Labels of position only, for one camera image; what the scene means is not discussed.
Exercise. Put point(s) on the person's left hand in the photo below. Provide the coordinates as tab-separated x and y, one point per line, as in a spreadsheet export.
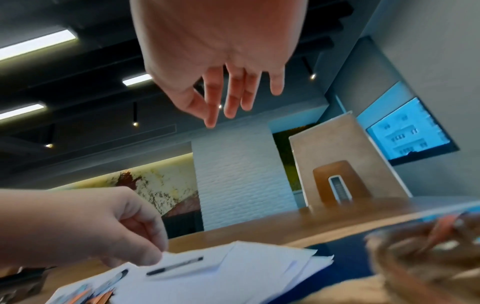
75	225

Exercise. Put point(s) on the person's right hand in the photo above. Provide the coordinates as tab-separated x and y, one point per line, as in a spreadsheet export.
217	35

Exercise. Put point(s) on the grey clear pen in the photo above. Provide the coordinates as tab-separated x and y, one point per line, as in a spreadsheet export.
172	265

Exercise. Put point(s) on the woven wicker basket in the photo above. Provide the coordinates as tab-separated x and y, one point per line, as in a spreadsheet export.
423	258

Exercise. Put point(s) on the dark wooden box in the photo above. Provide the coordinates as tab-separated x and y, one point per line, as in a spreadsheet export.
22	282

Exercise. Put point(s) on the linear ceiling light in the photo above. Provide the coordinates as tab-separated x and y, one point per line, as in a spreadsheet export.
137	80
22	111
37	44

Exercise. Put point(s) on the brown metal-framed board panel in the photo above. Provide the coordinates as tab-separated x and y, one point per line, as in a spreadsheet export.
337	139

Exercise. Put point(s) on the brown wooden chair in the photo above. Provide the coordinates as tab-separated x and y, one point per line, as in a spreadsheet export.
322	184

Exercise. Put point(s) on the wooden table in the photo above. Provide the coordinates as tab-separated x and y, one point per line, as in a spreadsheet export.
300	225

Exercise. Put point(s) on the window with building view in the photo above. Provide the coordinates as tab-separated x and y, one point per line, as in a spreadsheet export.
405	130

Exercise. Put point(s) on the green foliage wall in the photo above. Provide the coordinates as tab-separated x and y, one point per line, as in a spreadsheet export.
288	154

